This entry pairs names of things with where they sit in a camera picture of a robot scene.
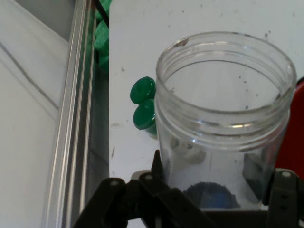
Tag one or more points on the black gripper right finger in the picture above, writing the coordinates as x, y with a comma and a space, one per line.
287, 202

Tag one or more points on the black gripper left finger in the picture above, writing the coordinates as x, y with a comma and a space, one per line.
142, 204

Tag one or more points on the clear plastic jar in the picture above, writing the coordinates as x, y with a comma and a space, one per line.
223, 142

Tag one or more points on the red bowl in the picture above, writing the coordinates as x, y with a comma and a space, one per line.
294, 133

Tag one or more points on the spice bottle green lid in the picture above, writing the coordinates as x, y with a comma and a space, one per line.
143, 116
142, 90

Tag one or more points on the large green foam block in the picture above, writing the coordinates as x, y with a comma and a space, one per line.
102, 42

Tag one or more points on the black tripod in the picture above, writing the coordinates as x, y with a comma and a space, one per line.
101, 10

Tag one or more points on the aluminium wall rail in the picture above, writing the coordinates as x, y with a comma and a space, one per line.
73, 118

